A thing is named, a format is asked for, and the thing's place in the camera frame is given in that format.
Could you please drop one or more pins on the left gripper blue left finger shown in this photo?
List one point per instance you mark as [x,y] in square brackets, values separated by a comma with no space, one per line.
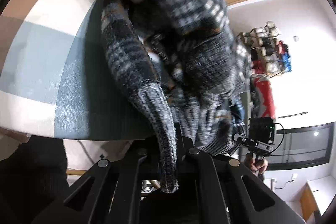
[116,191]

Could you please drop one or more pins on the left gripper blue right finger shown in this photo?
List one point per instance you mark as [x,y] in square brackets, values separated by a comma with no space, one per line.
[202,190]

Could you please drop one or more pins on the plaid fleece jacket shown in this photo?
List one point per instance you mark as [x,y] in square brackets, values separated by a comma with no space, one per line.
[180,65]

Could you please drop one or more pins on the person's right hand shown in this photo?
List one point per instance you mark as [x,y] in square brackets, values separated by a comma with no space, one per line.
[256,166]

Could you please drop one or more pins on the wooden shoe rack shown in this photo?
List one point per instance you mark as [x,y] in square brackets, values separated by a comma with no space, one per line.
[269,54]

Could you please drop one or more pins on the checkered bed cover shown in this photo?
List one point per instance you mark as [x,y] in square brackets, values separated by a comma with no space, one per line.
[54,77]

